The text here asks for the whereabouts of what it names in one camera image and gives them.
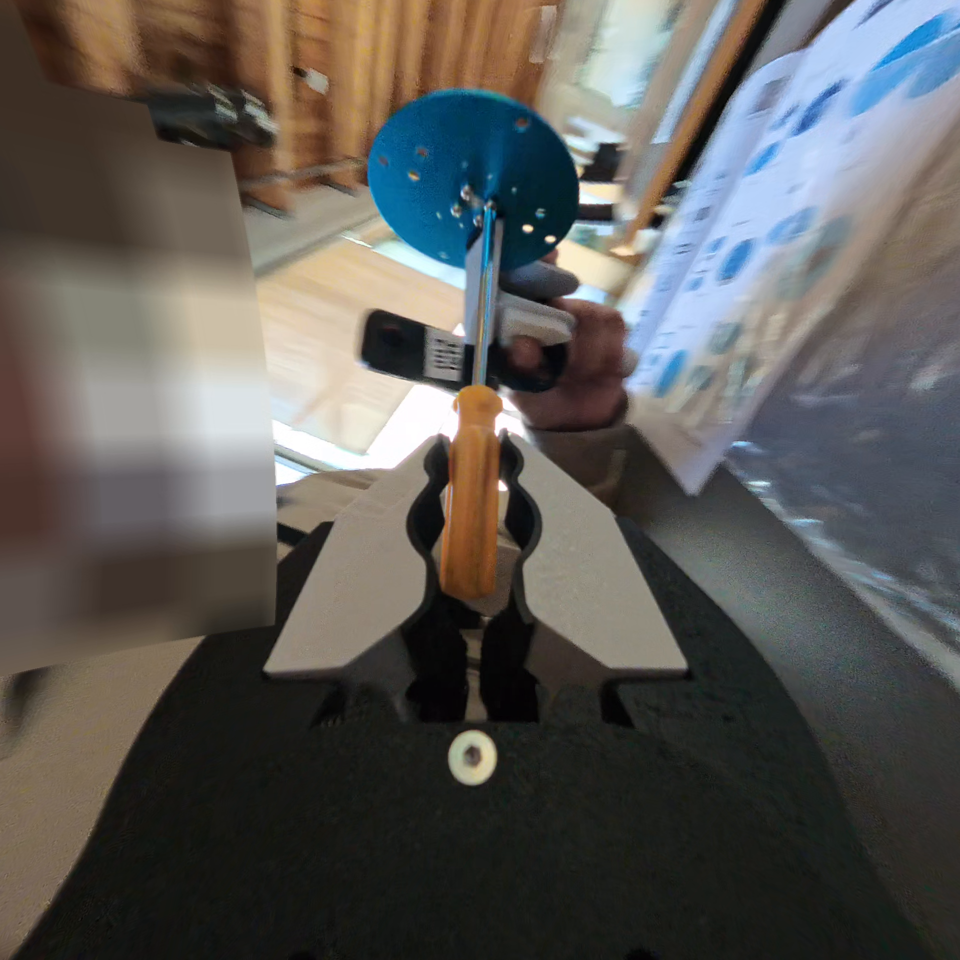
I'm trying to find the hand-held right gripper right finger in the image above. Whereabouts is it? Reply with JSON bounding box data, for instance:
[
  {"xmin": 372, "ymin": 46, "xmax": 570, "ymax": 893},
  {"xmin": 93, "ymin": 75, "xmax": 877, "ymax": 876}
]
[{"xmin": 480, "ymin": 432, "xmax": 691, "ymax": 723}]

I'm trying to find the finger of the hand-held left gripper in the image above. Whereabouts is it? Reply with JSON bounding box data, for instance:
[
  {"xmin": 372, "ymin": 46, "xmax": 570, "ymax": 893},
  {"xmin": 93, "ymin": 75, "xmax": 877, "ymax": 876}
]
[
  {"xmin": 498, "ymin": 258, "xmax": 582, "ymax": 303},
  {"xmin": 462, "ymin": 231, "xmax": 579, "ymax": 348}
]

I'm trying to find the blue round metal disc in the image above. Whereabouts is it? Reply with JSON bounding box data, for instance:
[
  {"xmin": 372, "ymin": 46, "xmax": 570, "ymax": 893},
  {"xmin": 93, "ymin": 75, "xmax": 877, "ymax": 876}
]
[{"xmin": 366, "ymin": 89, "xmax": 581, "ymax": 273}]

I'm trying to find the beige roller blind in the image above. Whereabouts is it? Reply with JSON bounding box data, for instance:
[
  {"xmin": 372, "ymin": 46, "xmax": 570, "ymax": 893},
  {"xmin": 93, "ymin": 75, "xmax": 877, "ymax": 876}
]
[{"xmin": 255, "ymin": 240, "xmax": 466, "ymax": 444}]

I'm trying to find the white assembly instruction sheet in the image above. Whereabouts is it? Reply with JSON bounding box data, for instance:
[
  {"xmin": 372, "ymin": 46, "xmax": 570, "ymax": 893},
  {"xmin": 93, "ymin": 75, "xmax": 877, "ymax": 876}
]
[{"xmin": 621, "ymin": 0, "xmax": 960, "ymax": 498}]

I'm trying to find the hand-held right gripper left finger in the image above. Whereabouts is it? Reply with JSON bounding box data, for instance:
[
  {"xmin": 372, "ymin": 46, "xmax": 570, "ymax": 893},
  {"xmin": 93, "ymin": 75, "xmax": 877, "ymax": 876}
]
[{"xmin": 262, "ymin": 435, "xmax": 469, "ymax": 723}]

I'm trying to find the person's left hand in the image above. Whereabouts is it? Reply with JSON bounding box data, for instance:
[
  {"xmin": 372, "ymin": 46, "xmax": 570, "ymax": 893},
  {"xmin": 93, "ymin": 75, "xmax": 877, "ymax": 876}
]
[{"xmin": 508, "ymin": 249, "xmax": 640, "ymax": 432}]

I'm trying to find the clear plastic bag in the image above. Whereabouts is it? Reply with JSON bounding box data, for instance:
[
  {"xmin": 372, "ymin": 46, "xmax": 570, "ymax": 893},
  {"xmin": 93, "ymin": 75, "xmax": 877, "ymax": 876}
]
[{"xmin": 720, "ymin": 210, "xmax": 960, "ymax": 680}]

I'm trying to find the yellow-handled screwdriver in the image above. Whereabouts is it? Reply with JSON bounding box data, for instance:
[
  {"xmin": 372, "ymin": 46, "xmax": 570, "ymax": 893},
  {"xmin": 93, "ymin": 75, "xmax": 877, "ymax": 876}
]
[{"xmin": 438, "ymin": 201, "xmax": 505, "ymax": 601}]

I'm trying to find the black ceiling pipe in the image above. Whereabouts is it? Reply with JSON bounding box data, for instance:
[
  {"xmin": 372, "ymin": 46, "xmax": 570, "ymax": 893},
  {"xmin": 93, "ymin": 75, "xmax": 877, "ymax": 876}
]
[{"xmin": 146, "ymin": 81, "xmax": 280, "ymax": 150}]

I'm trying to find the person's left forearm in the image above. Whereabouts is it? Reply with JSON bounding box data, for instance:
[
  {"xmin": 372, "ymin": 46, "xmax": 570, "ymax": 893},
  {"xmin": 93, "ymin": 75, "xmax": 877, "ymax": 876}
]
[{"xmin": 525, "ymin": 397, "xmax": 633, "ymax": 513}]

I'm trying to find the person's beige jacket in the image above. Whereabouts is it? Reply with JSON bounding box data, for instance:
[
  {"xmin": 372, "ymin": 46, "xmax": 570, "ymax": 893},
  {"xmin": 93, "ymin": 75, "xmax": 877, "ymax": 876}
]
[{"xmin": 0, "ymin": 466, "xmax": 393, "ymax": 948}]

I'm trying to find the wood-edged office desk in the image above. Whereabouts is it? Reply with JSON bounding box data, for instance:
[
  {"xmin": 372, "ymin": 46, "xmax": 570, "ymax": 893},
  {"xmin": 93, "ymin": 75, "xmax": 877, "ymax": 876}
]
[{"xmin": 621, "ymin": 0, "xmax": 785, "ymax": 260}]

